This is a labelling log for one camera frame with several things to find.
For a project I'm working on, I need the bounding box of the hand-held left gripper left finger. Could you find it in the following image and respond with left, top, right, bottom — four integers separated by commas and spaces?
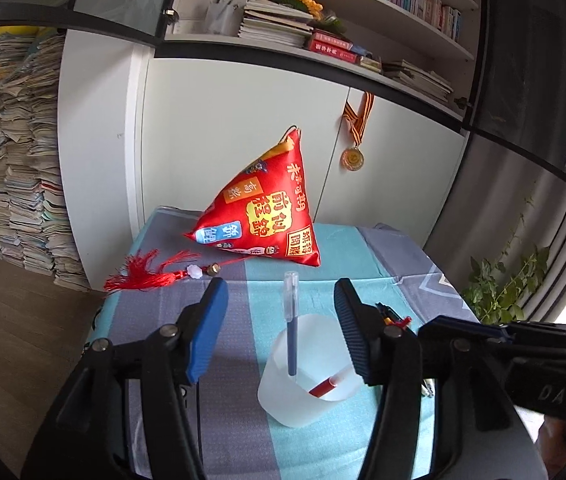
22, 276, 230, 480

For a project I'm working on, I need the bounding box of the stack of magazines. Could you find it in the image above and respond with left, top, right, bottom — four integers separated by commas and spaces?
380, 59, 455, 106

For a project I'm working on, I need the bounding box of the red printed pyramid pillow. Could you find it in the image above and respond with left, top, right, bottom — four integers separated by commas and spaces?
184, 127, 322, 267

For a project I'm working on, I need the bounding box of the green potted plant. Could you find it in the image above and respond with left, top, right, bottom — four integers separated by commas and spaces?
460, 195, 551, 323

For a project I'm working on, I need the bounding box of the person's right forearm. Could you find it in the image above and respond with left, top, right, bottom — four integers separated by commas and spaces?
537, 412, 566, 466

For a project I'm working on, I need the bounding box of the tall stack of papers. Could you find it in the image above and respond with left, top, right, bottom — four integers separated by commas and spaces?
0, 27, 91, 293

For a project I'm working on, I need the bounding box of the teal and grey tablecloth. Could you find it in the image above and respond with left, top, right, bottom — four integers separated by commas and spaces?
85, 205, 539, 480

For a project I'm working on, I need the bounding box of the translucent plastic cup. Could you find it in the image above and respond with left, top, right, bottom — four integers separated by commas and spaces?
258, 313, 364, 429

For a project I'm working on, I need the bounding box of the red pen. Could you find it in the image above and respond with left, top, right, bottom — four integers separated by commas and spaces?
309, 365, 356, 398

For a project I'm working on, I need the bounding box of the red tassel charm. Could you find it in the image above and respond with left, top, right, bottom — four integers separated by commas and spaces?
104, 249, 251, 293

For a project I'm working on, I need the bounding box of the yellow mechanical pencil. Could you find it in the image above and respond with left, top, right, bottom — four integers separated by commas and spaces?
376, 302, 400, 327

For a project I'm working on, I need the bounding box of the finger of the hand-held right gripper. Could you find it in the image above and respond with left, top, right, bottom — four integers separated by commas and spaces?
418, 315, 512, 345

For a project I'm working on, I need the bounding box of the clear pen holder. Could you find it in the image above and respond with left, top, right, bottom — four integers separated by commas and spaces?
205, 0, 242, 36

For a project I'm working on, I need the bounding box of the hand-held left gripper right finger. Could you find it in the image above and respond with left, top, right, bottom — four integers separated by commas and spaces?
333, 277, 549, 480

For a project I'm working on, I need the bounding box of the stack of white booklets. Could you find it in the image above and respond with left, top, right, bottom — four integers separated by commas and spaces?
238, 0, 315, 50

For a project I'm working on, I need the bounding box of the gold medal with striped ribbon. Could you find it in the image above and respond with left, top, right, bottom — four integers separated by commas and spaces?
340, 91, 375, 172

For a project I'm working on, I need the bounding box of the blue pen with clear cap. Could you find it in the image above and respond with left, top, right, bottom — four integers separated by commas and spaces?
283, 271, 300, 377

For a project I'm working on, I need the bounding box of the pair of red books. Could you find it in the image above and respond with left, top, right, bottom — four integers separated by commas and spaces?
304, 30, 355, 64

